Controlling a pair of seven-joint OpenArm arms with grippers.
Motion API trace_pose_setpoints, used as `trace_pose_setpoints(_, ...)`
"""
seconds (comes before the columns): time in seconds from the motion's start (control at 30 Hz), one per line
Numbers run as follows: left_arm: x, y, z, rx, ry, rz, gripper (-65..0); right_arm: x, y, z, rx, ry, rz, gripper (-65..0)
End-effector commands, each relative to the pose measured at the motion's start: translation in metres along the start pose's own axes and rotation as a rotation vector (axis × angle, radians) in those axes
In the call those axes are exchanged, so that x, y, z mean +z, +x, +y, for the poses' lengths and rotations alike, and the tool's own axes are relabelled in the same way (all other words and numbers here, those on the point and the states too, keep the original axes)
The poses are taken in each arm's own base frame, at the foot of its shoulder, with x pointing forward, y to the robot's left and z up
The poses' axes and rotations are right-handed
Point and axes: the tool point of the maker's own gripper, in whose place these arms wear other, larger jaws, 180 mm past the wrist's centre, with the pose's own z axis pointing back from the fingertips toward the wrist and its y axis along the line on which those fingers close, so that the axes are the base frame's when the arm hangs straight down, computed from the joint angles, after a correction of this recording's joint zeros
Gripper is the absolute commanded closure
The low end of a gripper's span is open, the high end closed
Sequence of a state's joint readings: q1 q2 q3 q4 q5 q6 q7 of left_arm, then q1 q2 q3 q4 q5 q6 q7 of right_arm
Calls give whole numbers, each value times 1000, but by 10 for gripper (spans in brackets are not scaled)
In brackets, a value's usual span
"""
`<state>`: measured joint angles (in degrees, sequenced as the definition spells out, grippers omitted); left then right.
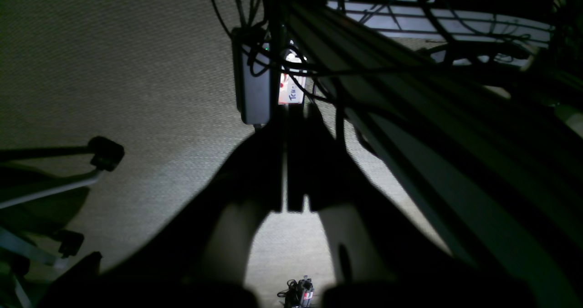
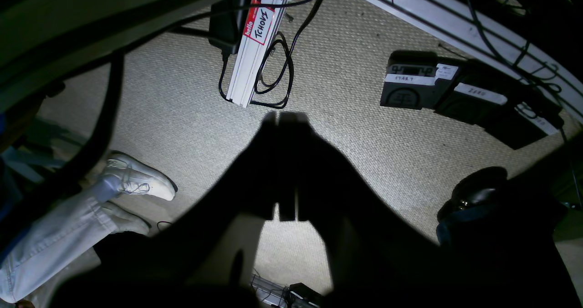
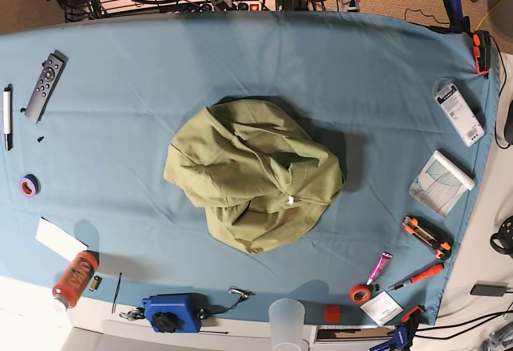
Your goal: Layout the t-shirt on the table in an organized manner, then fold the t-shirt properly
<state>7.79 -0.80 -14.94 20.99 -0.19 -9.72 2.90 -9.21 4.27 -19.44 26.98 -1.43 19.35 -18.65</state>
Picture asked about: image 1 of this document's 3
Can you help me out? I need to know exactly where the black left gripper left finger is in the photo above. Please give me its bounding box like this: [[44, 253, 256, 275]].
[[41, 119, 283, 308]]

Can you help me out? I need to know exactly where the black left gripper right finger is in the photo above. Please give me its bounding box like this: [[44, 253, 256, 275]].
[[287, 105, 537, 308]]

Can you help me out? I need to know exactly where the office chair base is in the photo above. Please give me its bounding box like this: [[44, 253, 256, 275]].
[[1, 136, 125, 308]]

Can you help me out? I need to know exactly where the grey power adapter box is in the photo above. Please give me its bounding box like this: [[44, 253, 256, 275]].
[[231, 27, 271, 126]]

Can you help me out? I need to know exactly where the white power strip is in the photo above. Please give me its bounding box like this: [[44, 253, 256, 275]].
[[327, 0, 558, 67]]

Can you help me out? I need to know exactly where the aluminium frame rail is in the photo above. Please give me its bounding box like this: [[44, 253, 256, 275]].
[[284, 1, 582, 308]]

